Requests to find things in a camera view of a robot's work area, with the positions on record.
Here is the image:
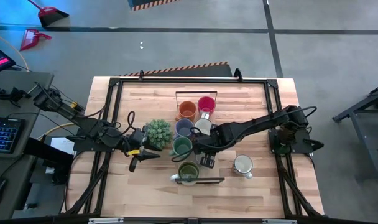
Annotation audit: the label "white mug dark rim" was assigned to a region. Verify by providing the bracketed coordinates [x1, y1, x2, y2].
[232, 154, 254, 180]

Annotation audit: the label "sage green mug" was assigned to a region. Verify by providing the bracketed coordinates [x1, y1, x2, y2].
[169, 136, 193, 157]

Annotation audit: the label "olive green mug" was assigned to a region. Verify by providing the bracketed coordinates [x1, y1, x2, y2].
[169, 161, 201, 187]

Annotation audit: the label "black clamp tool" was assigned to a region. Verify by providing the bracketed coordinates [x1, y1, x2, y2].
[0, 86, 33, 108]

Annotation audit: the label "thin yellow cable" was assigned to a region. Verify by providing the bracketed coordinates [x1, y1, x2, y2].
[0, 30, 84, 112]

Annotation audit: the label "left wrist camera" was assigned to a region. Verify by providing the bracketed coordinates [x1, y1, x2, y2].
[126, 128, 143, 147]

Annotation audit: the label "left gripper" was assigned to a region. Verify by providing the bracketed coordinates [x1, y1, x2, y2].
[124, 126, 161, 172]

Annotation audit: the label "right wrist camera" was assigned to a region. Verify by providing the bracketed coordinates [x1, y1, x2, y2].
[192, 134, 212, 154]

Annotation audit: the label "black equipment stand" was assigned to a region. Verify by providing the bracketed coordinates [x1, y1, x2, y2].
[23, 136, 75, 185]

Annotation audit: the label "orange mug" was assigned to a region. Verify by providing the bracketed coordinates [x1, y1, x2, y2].
[175, 100, 198, 122]

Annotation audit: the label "hazard striped black platform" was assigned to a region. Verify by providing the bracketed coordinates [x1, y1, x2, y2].
[127, 0, 181, 12]

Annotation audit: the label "grey-blue mug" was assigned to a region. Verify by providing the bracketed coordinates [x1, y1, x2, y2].
[173, 118, 195, 139]

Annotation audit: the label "dark grey side table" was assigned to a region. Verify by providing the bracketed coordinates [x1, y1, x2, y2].
[331, 81, 378, 183]

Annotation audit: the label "yellow mug white interior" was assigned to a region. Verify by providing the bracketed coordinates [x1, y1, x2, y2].
[194, 118, 213, 134]

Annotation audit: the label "white paper sheet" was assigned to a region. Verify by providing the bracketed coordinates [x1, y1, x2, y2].
[50, 136, 77, 156]

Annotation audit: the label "faux succulent in white pot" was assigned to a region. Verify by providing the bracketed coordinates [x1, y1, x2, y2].
[144, 119, 174, 149]

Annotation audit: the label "red dustpan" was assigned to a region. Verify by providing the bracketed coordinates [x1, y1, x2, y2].
[19, 28, 53, 52]

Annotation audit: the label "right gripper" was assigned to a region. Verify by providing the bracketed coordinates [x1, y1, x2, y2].
[200, 123, 239, 169]

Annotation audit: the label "pale yellow hose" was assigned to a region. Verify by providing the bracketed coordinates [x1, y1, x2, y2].
[35, 121, 84, 141]

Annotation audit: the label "hazard striped black mat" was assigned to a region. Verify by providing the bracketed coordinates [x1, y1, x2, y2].
[119, 61, 233, 78]

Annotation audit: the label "red broom black bristles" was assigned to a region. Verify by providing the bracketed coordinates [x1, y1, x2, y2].
[27, 0, 70, 28]

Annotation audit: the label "silver metal bracket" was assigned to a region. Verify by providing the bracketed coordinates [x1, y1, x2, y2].
[88, 217, 124, 224]
[262, 218, 298, 224]

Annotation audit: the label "backlit black keyboard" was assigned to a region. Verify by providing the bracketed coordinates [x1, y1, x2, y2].
[0, 116, 26, 154]

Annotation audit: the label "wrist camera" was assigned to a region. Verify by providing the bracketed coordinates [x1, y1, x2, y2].
[192, 134, 212, 154]
[126, 128, 143, 147]

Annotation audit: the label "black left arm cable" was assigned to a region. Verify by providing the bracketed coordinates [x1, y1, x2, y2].
[83, 105, 141, 156]

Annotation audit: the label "grey desk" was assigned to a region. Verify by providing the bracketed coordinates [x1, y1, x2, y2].
[0, 71, 55, 221]

